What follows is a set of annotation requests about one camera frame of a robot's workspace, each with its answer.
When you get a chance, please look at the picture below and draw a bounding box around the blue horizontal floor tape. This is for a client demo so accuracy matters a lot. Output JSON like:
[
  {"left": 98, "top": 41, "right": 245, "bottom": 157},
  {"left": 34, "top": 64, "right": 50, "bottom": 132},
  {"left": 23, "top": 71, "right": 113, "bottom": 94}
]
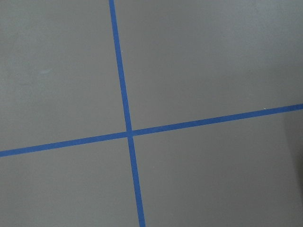
[{"left": 0, "top": 104, "right": 303, "bottom": 157}]

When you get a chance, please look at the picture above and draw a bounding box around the blue vertical floor tape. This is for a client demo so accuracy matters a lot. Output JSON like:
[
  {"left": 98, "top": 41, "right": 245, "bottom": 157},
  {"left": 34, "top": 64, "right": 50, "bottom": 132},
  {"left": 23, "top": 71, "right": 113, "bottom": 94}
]
[{"left": 109, "top": 0, "right": 146, "bottom": 227}]

